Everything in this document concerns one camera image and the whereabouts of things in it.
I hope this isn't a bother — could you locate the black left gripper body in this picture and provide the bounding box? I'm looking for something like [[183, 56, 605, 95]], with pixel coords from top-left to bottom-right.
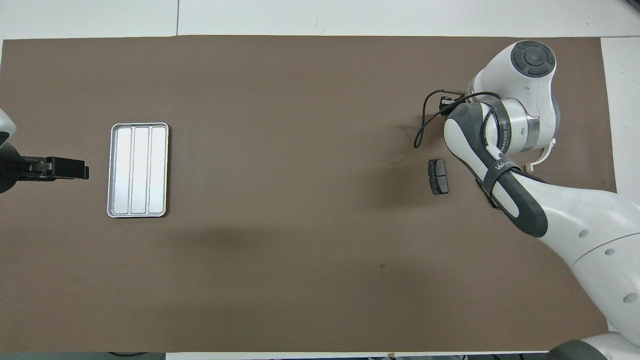
[[0, 142, 52, 194]]

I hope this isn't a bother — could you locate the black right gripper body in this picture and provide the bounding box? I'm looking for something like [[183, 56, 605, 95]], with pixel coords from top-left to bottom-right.
[[438, 95, 467, 115]]

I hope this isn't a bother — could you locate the silver metal tray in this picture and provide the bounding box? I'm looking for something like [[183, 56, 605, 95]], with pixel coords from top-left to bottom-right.
[[106, 122, 170, 219]]

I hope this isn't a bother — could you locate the short dark brake pad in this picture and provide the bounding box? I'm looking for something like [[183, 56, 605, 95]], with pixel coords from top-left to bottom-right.
[[428, 158, 449, 195]]

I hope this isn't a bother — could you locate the brown table mat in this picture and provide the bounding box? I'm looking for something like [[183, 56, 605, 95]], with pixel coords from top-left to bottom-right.
[[0, 35, 618, 353]]

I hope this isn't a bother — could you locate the white semicircular plastic bracket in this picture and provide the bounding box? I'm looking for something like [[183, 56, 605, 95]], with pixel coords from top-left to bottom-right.
[[523, 139, 557, 174]]

